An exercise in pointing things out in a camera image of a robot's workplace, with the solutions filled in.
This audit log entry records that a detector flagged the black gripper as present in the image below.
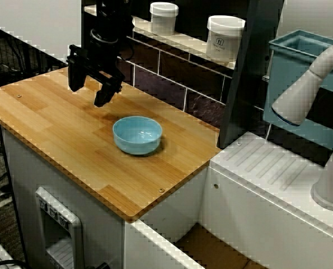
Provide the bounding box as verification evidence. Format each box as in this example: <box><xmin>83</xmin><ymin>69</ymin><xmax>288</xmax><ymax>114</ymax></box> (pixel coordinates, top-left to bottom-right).
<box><xmin>67</xmin><ymin>29</ymin><xmax>125</xmax><ymax>108</ymax></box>

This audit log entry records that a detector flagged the white toy kitchen sink cabinet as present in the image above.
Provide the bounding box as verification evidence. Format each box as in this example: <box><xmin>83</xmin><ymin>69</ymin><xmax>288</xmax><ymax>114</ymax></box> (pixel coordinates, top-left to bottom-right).
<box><xmin>1</xmin><ymin>123</ymin><xmax>333</xmax><ymax>269</ymax></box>

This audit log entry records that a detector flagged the brown cardboard sink bottom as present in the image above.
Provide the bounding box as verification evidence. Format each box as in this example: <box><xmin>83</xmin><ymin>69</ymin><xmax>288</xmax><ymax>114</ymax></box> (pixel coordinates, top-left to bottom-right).
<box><xmin>173</xmin><ymin>223</ymin><xmax>268</xmax><ymax>269</ymax></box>

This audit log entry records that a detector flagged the wooden countertop board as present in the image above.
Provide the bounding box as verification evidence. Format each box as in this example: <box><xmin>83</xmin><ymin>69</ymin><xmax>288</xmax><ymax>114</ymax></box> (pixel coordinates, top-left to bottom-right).
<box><xmin>0</xmin><ymin>66</ymin><xmax>223</xmax><ymax>224</ymax></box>

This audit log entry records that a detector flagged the light blue ceramic bowl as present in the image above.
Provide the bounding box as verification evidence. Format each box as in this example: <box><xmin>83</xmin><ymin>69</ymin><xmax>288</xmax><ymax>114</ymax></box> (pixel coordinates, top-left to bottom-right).
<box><xmin>112</xmin><ymin>115</ymin><xmax>163</xmax><ymax>156</ymax></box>

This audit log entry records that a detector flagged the dark tiled backsplash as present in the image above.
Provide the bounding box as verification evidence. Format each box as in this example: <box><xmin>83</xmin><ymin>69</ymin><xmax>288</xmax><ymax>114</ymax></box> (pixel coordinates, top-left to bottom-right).
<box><xmin>117</xmin><ymin>36</ymin><xmax>265</xmax><ymax>130</ymax></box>

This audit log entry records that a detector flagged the plain white lidded jar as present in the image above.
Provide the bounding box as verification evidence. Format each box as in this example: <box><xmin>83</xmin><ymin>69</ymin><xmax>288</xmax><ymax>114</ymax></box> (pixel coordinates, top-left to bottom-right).
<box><xmin>149</xmin><ymin>2</ymin><xmax>180</xmax><ymax>36</ymax></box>

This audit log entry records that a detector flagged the white jar with printed label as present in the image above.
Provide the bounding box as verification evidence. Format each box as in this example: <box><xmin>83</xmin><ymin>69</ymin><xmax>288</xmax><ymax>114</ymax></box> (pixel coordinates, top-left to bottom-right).
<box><xmin>205</xmin><ymin>15</ymin><xmax>246</xmax><ymax>61</ymax></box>

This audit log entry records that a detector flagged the black shelf unit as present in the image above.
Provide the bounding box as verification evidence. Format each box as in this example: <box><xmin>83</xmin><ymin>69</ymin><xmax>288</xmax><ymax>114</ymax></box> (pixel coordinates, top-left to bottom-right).
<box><xmin>81</xmin><ymin>0</ymin><xmax>285</xmax><ymax>150</ymax></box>

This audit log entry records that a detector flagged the teal plastic bin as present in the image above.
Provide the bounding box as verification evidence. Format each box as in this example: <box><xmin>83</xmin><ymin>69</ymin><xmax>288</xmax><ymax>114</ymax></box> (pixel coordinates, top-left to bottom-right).
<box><xmin>262</xmin><ymin>29</ymin><xmax>333</xmax><ymax>149</ymax></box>

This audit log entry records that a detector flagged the grey curved faucet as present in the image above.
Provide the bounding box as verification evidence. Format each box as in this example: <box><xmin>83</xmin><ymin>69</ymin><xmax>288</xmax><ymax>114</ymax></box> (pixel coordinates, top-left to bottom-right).
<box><xmin>271</xmin><ymin>39</ymin><xmax>333</xmax><ymax>212</ymax></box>

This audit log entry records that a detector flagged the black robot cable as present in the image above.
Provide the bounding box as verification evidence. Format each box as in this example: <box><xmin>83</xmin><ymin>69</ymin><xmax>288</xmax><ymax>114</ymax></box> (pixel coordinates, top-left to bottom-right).
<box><xmin>116</xmin><ymin>44</ymin><xmax>135</xmax><ymax>61</ymax></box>

